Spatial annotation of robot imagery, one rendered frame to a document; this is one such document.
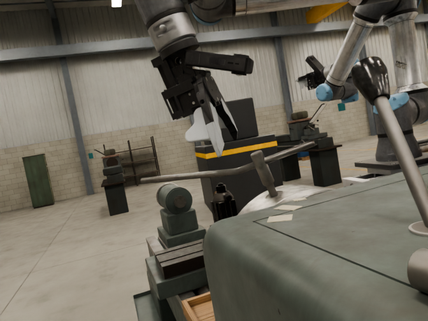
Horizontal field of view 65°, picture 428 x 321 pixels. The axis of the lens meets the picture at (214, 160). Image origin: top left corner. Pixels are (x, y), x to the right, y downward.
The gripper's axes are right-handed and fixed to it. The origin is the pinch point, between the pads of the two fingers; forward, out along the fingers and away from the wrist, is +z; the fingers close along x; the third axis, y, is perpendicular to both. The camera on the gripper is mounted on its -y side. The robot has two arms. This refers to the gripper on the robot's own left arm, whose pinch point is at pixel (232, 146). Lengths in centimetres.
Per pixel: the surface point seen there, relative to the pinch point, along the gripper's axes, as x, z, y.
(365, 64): 23.2, -5.7, -20.8
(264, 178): 1.1, 7.1, -3.4
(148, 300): -88, 74, 100
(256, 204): 1.0, 11.2, -0.1
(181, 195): -87, 24, 55
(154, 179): 0.7, 0.4, 16.9
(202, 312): -18, 42, 31
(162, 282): -30, 37, 47
